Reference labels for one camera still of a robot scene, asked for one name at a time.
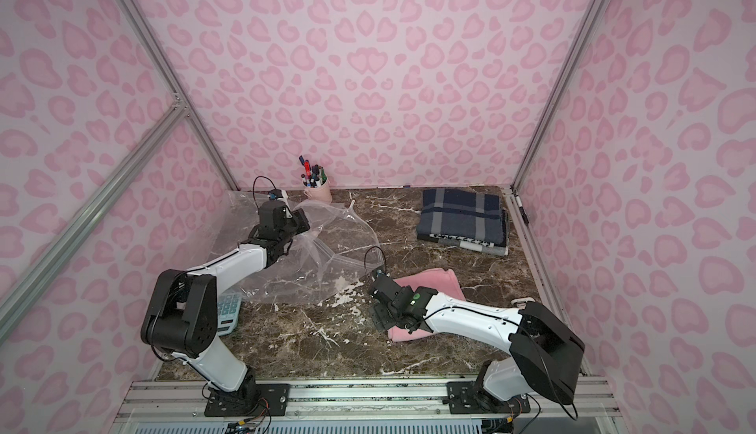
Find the white pink bag clip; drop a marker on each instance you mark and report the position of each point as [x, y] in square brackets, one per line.
[521, 302]

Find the pink metal pen cup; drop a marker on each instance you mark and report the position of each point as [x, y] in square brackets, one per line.
[321, 193]

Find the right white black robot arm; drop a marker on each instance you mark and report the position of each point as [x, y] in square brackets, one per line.
[545, 356]

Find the navy blue plaid blanket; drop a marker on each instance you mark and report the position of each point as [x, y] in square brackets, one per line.
[463, 213]

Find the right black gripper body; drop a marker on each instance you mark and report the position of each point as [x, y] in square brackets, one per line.
[381, 286]

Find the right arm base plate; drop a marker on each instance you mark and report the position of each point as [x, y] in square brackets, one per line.
[468, 397]

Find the teal white calculator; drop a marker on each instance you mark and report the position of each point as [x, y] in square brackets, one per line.
[229, 304]

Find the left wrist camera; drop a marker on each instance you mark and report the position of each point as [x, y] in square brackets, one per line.
[278, 195]

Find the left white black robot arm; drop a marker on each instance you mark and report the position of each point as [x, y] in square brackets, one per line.
[182, 316]

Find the pink fleece blanket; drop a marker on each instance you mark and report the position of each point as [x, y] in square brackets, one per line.
[444, 281]

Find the houndstooth black white blanket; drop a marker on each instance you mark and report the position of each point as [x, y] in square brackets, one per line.
[454, 239]

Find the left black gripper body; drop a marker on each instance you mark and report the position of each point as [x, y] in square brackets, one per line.
[297, 221]

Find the clear plastic vacuum bag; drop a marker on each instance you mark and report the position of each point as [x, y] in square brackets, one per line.
[338, 250]

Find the black capped marker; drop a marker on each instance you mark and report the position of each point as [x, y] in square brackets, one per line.
[317, 176]

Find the black marker on rail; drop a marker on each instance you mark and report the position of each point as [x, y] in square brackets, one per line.
[522, 210]

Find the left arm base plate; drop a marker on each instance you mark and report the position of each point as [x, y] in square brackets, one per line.
[249, 401]

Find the red marker pen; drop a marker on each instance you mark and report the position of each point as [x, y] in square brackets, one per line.
[308, 183]

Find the grey black checked blanket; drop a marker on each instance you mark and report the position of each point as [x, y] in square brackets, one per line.
[476, 247]

